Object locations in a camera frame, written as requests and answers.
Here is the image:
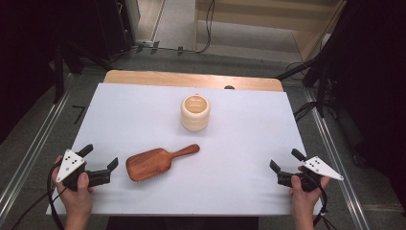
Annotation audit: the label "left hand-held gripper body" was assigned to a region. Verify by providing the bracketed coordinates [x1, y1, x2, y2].
[56, 149, 112, 192]

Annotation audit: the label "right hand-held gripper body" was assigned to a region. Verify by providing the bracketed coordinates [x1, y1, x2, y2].
[277, 155, 345, 193]

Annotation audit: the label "wooden hairbrush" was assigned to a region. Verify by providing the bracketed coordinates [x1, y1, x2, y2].
[124, 143, 201, 184]

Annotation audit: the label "cream ribbed cup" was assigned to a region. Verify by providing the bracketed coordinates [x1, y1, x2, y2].
[180, 93, 212, 132]

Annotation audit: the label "person's left hand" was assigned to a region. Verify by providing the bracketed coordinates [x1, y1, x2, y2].
[52, 155, 95, 219]

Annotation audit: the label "person's right hand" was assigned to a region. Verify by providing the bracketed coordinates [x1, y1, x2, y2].
[289, 165, 331, 218]

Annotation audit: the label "white board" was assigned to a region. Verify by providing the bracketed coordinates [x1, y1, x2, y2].
[45, 82, 323, 217]

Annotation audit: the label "black metal stand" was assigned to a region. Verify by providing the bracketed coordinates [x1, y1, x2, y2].
[275, 54, 339, 119]
[51, 39, 113, 104]

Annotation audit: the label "person's dark clothing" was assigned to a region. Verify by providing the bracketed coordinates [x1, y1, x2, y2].
[105, 216, 259, 230]

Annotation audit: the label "wooden table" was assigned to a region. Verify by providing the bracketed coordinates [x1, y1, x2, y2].
[102, 69, 284, 93]

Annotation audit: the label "dark cabinet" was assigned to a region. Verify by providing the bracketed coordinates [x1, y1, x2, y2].
[91, 0, 142, 60]

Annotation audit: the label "metal floor rail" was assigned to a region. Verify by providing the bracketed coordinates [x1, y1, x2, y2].
[0, 72, 78, 223]
[302, 87, 372, 230]

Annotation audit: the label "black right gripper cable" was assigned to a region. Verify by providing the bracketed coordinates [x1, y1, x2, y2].
[311, 181, 338, 230]

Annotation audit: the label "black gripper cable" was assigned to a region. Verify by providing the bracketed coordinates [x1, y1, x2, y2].
[46, 162, 66, 230]
[311, 181, 338, 230]

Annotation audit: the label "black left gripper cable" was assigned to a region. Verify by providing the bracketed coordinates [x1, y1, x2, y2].
[46, 162, 66, 230]

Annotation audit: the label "black floor cables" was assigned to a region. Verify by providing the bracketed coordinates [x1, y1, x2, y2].
[292, 101, 320, 124]

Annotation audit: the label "thin black cable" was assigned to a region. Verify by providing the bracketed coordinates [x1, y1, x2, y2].
[10, 186, 67, 230]

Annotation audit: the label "black hanging cable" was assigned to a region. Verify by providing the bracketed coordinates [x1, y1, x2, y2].
[194, 0, 215, 55]

